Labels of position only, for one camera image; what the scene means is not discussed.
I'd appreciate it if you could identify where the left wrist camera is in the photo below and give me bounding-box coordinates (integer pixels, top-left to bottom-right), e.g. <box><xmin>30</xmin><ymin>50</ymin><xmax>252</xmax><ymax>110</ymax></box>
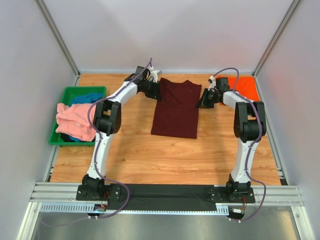
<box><xmin>147</xmin><ymin>66</ymin><xmax>162</xmax><ymax>83</ymax></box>

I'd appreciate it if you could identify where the pink t shirt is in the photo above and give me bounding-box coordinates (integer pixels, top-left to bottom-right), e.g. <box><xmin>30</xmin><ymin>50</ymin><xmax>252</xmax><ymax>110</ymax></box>
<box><xmin>55</xmin><ymin>103</ymin><xmax>96</xmax><ymax>142</ymax></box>

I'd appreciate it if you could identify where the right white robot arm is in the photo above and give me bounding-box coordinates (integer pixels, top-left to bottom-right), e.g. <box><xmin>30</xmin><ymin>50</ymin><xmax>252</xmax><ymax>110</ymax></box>
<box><xmin>195</xmin><ymin>76</ymin><xmax>267</xmax><ymax>201</ymax></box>

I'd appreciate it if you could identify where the purple cable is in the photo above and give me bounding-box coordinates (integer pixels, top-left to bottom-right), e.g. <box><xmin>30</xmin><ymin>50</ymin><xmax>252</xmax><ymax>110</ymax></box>
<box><xmin>39</xmin><ymin>57</ymin><xmax>153</xmax><ymax>227</ymax></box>
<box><xmin>209</xmin><ymin>67</ymin><xmax>267</xmax><ymax>224</ymax></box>

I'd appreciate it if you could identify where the maroon t shirt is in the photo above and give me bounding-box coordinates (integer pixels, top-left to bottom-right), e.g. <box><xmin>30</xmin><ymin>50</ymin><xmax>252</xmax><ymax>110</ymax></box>
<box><xmin>151</xmin><ymin>78</ymin><xmax>202</xmax><ymax>139</ymax></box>

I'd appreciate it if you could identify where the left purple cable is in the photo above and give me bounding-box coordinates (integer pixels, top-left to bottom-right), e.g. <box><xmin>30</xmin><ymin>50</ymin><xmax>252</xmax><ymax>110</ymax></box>
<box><xmin>39</xmin><ymin>57</ymin><xmax>153</xmax><ymax>227</ymax></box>

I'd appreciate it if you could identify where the aluminium rail frame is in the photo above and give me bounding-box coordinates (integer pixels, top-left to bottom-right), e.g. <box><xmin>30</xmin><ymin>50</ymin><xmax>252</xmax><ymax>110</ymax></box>
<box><xmin>29</xmin><ymin>182</ymin><xmax>304</xmax><ymax>207</ymax></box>

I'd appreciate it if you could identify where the black base mat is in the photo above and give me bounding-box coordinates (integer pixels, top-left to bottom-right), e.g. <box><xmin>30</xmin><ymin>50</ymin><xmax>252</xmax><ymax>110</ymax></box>
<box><xmin>76</xmin><ymin>183</ymin><xmax>256</xmax><ymax>212</ymax></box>

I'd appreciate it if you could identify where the blue t shirt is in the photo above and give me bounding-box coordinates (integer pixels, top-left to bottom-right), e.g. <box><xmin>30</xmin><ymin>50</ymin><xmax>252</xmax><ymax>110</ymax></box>
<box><xmin>60</xmin><ymin>92</ymin><xmax>103</xmax><ymax>143</ymax></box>

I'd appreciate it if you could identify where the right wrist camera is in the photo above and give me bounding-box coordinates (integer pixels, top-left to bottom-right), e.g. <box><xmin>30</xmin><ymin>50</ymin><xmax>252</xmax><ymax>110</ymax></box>
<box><xmin>208</xmin><ymin>75</ymin><xmax>216</xmax><ymax>90</ymax></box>

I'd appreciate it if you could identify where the grey slotted cable duct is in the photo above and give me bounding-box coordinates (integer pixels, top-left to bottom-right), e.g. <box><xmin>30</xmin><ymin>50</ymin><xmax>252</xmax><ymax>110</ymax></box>
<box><xmin>39</xmin><ymin>203</ymin><xmax>230</xmax><ymax>215</ymax></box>

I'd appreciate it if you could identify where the green plastic bin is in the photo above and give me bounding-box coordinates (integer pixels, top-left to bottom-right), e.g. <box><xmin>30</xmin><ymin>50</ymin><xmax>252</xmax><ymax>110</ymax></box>
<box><xmin>48</xmin><ymin>86</ymin><xmax>107</xmax><ymax>146</ymax></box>

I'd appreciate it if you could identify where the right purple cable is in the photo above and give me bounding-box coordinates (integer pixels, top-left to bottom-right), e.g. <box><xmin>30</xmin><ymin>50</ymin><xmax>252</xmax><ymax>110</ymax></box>
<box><xmin>209</xmin><ymin>67</ymin><xmax>267</xmax><ymax>224</ymax></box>

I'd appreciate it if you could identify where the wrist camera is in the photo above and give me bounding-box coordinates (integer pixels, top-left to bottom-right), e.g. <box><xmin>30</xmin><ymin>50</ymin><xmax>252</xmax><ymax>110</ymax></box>
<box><xmin>147</xmin><ymin>66</ymin><xmax>162</xmax><ymax>83</ymax></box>
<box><xmin>208</xmin><ymin>75</ymin><xmax>216</xmax><ymax>90</ymax></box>

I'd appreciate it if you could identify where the folded orange t shirt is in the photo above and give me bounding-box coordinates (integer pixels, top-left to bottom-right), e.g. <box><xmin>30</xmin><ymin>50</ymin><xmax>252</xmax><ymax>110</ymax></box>
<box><xmin>215</xmin><ymin>74</ymin><xmax>260</xmax><ymax>101</ymax></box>

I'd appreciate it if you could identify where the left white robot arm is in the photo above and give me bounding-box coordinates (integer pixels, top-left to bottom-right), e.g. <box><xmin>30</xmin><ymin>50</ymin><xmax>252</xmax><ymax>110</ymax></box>
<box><xmin>76</xmin><ymin>66</ymin><xmax>162</xmax><ymax>201</ymax></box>

